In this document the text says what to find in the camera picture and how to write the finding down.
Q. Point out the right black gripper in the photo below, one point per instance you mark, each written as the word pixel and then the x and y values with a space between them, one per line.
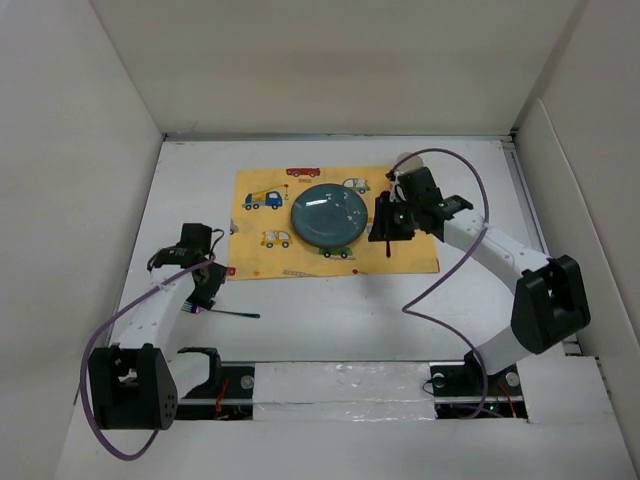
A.
pixel 382 227

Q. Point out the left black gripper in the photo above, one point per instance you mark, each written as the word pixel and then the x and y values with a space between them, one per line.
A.
pixel 217 276

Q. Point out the iridescent metal fork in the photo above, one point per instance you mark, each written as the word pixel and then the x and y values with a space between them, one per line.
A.
pixel 195 309

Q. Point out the iridescent purple metal spoon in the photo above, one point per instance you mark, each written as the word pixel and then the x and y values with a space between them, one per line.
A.
pixel 386 220

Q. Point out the yellow vehicle-print cloth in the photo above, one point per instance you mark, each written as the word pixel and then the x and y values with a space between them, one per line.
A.
pixel 264 245

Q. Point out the dark teal ceramic plate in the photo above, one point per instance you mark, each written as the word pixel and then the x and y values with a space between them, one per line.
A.
pixel 329 215

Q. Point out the pink ceramic mug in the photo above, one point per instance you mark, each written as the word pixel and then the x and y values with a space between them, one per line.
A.
pixel 407 162

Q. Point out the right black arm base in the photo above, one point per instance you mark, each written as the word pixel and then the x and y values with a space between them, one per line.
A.
pixel 459 389

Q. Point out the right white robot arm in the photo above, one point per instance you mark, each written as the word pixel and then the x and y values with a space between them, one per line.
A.
pixel 549 298

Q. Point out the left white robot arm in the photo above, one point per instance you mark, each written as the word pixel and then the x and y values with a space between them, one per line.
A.
pixel 137 382

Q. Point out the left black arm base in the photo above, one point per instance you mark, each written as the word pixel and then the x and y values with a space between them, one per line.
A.
pixel 225 390

